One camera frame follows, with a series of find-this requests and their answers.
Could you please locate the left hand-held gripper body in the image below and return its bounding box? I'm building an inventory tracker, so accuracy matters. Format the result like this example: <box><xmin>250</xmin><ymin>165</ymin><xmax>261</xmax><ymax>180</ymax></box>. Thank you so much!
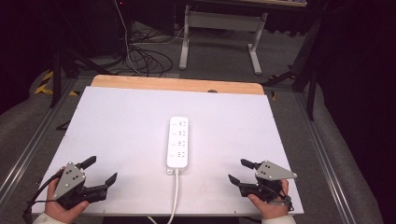
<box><xmin>51</xmin><ymin>161</ymin><xmax>109</xmax><ymax>211</ymax></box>

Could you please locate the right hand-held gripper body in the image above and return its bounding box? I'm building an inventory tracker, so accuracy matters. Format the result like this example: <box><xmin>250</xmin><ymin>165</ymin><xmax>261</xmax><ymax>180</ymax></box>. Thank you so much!
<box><xmin>240</xmin><ymin>160</ymin><xmax>299</xmax><ymax>203</ymax></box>

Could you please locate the person's left hand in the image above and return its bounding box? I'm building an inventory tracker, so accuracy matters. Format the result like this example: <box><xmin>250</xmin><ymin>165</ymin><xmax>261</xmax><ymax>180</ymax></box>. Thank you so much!
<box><xmin>44</xmin><ymin>167</ymin><xmax>90</xmax><ymax>224</ymax></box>

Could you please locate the person's right hand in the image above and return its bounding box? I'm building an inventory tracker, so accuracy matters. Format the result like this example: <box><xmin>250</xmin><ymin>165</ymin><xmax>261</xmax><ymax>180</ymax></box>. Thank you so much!
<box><xmin>247</xmin><ymin>178</ymin><xmax>292</xmax><ymax>220</ymax></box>

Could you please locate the white board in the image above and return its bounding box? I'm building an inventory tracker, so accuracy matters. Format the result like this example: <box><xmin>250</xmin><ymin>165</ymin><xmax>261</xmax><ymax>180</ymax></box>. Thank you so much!
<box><xmin>31</xmin><ymin>86</ymin><xmax>304</xmax><ymax>217</ymax></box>

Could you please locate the white power strip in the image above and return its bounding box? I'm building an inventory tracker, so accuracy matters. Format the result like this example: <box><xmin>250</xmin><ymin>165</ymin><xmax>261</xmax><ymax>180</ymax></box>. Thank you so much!
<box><xmin>165</xmin><ymin>116</ymin><xmax>190</xmax><ymax>175</ymax></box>

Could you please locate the yellow black floor tape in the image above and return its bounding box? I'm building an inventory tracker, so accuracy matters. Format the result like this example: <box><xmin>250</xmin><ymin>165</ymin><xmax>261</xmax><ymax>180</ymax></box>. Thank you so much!
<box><xmin>34</xmin><ymin>70</ymin><xmax>80</xmax><ymax>97</ymax></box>

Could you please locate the black tripod stand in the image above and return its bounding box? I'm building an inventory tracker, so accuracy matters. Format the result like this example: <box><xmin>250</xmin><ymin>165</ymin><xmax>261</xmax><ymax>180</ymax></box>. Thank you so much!
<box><xmin>49</xmin><ymin>46</ymin><xmax>118</xmax><ymax>109</ymax></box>

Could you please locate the black metal stand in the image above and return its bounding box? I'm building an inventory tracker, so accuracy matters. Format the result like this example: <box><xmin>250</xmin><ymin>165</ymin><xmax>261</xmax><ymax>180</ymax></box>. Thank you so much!
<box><xmin>262</xmin><ymin>18</ymin><xmax>323</xmax><ymax>121</ymax></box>

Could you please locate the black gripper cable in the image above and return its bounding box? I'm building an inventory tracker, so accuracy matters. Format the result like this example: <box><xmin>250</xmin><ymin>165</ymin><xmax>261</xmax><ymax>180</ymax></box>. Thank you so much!
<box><xmin>21</xmin><ymin>169</ymin><xmax>64</xmax><ymax>224</ymax></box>

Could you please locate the aluminium rail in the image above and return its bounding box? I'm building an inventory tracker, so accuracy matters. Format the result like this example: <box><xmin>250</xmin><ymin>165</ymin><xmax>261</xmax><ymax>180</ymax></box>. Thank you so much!
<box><xmin>0</xmin><ymin>77</ymin><xmax>78</xmax><ymax>200</ymax></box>
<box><xmin>293</xmin><ymin>91</ymin><xmax>357</xmax><ymax>224</ymax></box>

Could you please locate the white power strip cable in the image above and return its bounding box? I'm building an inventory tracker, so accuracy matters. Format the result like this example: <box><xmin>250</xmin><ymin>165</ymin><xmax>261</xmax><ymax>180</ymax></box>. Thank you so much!
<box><xmin>166</xmin><ymin>169</ymin><xmax>180</xmax><ymax>224</ymax></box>

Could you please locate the tangle of black floor cables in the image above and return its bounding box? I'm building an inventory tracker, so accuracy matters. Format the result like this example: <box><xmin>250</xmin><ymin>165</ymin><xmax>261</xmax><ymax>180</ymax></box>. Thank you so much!
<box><xmin>122</xmin><ymin>29</ymin><xmax>188</xmax><ymax>78</ymax></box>

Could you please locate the white metal desk frame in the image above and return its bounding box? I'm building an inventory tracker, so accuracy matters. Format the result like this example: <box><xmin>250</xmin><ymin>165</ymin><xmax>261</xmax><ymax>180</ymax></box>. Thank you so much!
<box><xmin>178</xmin><ymin>4</ymin><xmax>269</xmax><ymax>76</ymax></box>

